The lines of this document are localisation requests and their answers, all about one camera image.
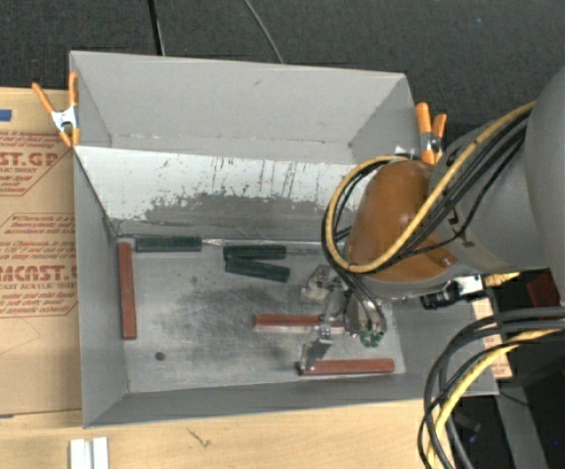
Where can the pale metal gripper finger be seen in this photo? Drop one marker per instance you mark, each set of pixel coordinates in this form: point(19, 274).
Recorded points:
point(314, 352)
point(320, 279)

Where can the red-brown flat block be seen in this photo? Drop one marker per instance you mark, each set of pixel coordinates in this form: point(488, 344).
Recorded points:
point(127, 291)
point(285, 320)
point(542, 288)
point(356, 367)

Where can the dark green flat block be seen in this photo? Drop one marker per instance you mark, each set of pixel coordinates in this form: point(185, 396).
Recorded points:
point(167, 243)
point(258, 269)
point(254, 252)

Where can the grey metal bin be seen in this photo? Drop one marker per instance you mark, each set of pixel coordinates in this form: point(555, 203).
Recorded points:
point(214, 115)

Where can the brown cardboard board, red print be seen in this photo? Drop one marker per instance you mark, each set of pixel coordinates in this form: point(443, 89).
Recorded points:
point(23, 340)

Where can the black cylinder on white bracket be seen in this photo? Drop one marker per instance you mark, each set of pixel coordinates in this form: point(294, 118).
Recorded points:
point(446, 295)

